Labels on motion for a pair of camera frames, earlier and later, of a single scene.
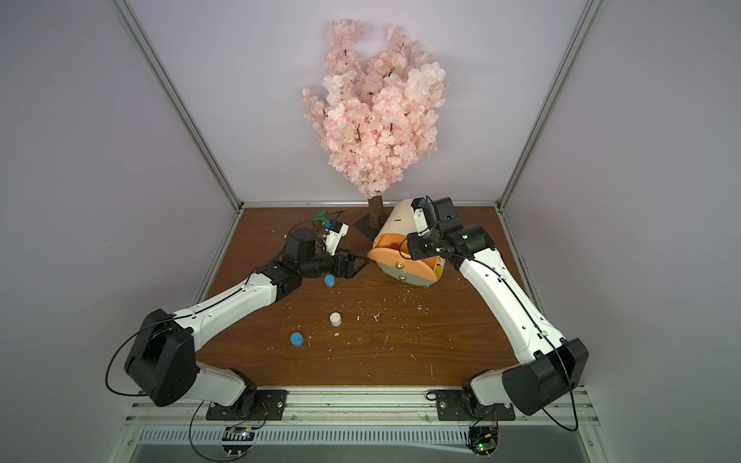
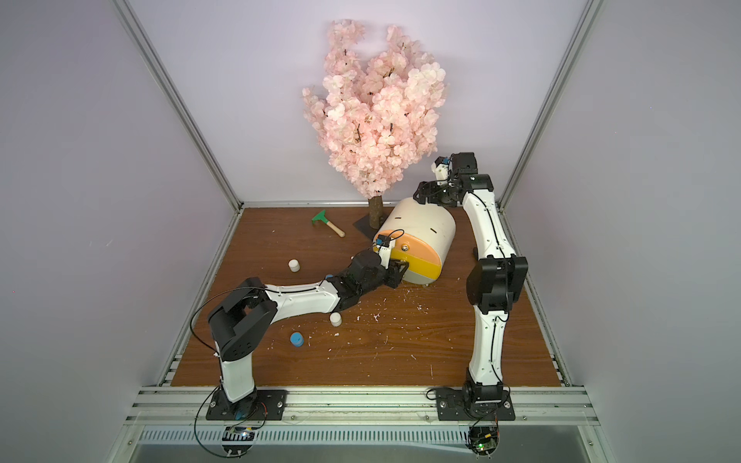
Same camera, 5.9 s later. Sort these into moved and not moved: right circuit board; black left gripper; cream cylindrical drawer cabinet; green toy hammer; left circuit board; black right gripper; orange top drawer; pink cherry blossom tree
Moved: black right gripper; orange top drawer; black left gripper
Not moved: right circuit board; cream cylindrical drawer cabinet; left circuit board; pink cherry blossom tree; green toy hammer
